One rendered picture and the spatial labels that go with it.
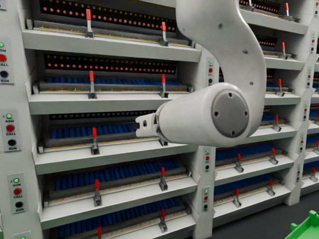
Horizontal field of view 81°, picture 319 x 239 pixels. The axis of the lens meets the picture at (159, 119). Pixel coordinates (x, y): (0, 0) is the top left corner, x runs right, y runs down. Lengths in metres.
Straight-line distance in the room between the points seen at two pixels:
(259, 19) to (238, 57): 0.78
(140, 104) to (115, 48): 0.21
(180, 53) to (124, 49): 0.22
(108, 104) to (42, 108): 0.20
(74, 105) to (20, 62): 0.18
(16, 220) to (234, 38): 0.75
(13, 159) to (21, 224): 0.21
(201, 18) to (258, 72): 0.12
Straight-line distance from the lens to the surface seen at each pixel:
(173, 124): 0.29
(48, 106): 0.67
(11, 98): 0.67
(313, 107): 1.83
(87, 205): 0.78
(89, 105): 0.66
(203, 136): 0.24
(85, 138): 0.73
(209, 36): 0.30
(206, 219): 1.03
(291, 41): 1.42
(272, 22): 1.16
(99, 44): 0.68
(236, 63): 0.33
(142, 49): 0.71
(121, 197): 0.80
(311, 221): 1.19
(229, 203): 1.15
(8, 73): 0.67
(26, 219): 0.78
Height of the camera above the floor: 0.70
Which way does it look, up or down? 8 degrees down
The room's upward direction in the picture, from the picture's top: straight up
